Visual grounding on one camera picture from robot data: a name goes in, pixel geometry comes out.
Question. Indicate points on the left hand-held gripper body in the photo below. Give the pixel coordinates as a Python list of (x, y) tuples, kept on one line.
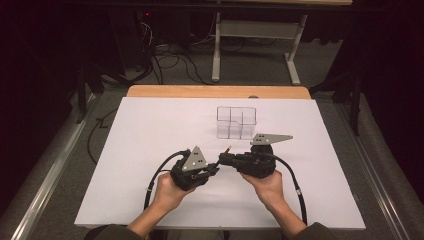
[(193, 166)]

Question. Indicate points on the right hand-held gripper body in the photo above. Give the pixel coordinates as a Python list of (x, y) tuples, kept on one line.
[(256, 163)]

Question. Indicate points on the clear plastic divided container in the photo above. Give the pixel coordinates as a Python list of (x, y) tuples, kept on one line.
[(236, 122)]

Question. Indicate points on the person's right hand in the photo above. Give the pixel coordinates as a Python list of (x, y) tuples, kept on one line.
[(268, 190)]

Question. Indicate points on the person's left hand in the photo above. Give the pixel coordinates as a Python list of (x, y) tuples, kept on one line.
[(170, 195)]

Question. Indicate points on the white table cover sheet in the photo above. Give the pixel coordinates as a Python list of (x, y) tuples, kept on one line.
[(216, 206)]

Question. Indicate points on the person's right dark sleeve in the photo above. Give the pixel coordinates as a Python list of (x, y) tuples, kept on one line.
[(316, 232)]

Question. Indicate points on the person's dark sleeve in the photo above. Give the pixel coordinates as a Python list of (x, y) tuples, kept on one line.
[(113, 233), (316, 232)]

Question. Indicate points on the person's left dark sleeve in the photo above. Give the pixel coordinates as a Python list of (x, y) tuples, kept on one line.
[(113, 233)]

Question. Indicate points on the black metal stand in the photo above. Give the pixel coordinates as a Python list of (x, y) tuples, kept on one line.
[(355, 100), (82, 93)]

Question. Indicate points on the dark box with red light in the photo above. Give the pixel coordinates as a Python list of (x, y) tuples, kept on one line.
[(133, 36)]

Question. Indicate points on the aluminium floor rail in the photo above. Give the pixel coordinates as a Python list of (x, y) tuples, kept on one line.
[(50, 173), (376, 186)]

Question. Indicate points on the white metal desk frame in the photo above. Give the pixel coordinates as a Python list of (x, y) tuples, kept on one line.
[(255, 29)]

